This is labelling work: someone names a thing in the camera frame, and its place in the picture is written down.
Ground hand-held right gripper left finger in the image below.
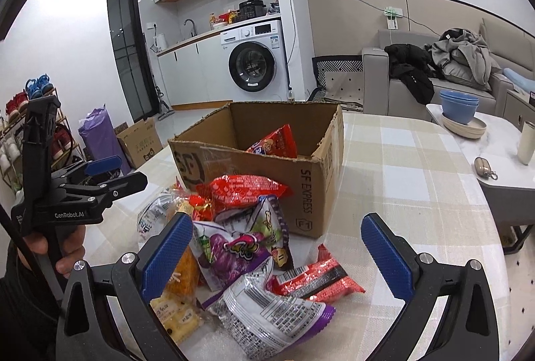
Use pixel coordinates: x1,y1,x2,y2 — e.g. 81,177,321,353
59,212,194,361

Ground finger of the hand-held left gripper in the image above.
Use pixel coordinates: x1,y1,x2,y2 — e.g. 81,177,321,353
52,155,123,184
63,172,149,208

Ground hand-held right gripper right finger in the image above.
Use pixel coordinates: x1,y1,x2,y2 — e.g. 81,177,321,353
360,213,500,361

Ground white printed snack packet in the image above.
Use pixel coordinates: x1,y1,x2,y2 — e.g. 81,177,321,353
137,187,195,240

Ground brown cardboard box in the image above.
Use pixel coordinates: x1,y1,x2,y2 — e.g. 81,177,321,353
168,102,344,238

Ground purple green cartoon snack packet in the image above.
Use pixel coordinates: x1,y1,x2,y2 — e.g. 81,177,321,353
217,194,294,272

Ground person's left forearm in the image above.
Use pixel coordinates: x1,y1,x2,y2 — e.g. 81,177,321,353
0,238,68,361

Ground person's left hand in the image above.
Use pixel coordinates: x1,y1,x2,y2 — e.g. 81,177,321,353
23,225,87,278

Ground white shoes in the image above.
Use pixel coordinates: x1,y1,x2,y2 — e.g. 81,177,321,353
0,144,22,178

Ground orange snack packet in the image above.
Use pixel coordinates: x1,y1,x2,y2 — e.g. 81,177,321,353
165,248,201,299

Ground purple plastic bag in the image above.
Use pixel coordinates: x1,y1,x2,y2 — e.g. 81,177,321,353
79,105,120,173

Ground red shoes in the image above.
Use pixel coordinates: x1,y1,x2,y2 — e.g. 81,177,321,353
5,91,30,115
52,124,75,159

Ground shoe rack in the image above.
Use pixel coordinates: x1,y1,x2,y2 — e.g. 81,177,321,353
0,93,84,190

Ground small printed cardboard box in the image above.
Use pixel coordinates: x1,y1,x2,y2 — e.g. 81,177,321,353
116,117,164,169

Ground small red snack packet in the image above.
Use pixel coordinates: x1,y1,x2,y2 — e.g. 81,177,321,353
188,194,215,221

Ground yellow cracker packet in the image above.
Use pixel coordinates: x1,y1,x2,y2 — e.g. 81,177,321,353
149,290,202,345

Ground red black snack packet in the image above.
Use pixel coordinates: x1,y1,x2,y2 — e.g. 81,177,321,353
267,244,366,303

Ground blue shoes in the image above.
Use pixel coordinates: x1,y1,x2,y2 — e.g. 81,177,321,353
25,74,53,99

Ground checked tablecloth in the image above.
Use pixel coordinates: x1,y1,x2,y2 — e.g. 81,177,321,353
88,110,508,361

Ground upright vacuum cleaner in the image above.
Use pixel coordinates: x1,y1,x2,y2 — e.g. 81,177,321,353
152,72,176,120

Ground red snack packet white pattern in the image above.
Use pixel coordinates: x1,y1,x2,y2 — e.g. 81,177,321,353
196,175,290,219

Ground black glass door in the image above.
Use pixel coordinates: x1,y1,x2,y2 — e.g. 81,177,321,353
106,0,154,123

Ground silver purple-edged snack packet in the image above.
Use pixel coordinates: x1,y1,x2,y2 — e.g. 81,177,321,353
203,261,337,359

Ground white base cabinets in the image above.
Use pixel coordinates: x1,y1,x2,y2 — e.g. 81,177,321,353
157,39,235,111

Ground beige key pouch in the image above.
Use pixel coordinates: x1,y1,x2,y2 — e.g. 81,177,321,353
473,157,499,180

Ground red snack packet cartoon print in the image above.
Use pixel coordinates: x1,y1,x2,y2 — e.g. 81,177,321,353
246,124,298,159

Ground beige plate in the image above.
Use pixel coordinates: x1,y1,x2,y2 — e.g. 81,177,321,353
442,114,488,140

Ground marble side table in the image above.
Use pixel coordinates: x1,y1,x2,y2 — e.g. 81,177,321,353
425,104,535,253

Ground blue bowls stack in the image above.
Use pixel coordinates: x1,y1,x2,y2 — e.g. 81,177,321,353
440,90,479,125

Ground beige sofa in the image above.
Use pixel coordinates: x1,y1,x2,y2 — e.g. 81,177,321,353
361,17,535,121

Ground white cup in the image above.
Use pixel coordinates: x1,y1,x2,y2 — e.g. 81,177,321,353
517,122,535,166

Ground white washing machine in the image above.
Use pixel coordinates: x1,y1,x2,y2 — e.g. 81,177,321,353
220,19,290,100

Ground black jacket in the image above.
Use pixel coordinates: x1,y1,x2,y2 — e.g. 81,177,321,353
384,44,444,104

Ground kitchen food packages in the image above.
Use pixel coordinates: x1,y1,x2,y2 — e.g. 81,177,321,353
209,10,240,29

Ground grey clothes pile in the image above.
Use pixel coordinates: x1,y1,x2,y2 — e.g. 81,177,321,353
425,28,502,90

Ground black pressure cooker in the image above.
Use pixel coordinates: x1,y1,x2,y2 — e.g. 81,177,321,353
238,0,267,22

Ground light blue pillow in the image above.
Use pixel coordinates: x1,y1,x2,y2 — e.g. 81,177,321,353
504,68,535,92

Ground white power strip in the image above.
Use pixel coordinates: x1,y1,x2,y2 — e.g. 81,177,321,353
384,5,404,29

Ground black cable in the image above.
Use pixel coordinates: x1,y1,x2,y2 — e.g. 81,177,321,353
0,210,65,318

